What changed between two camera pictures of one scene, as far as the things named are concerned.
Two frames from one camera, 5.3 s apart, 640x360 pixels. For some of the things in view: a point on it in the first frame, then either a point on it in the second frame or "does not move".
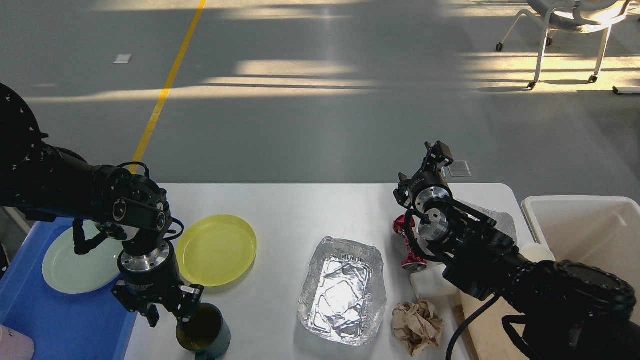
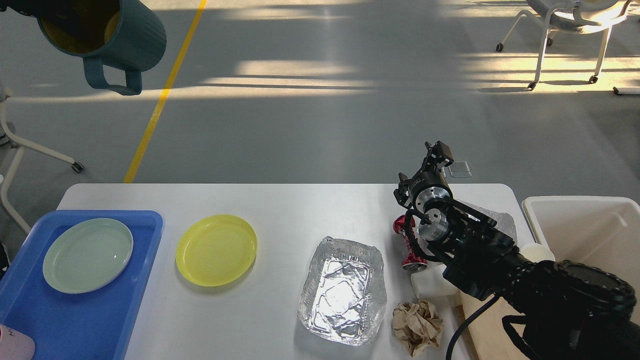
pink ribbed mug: x=15 y=346 does not move
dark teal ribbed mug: x=208 y=336 → x=125 y=33
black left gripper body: x=149 y=275 → x=30 y=7
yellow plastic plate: x=215 y=250 does not move
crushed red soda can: x=411 y=261 does not move
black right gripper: x=422 y=188 does not move
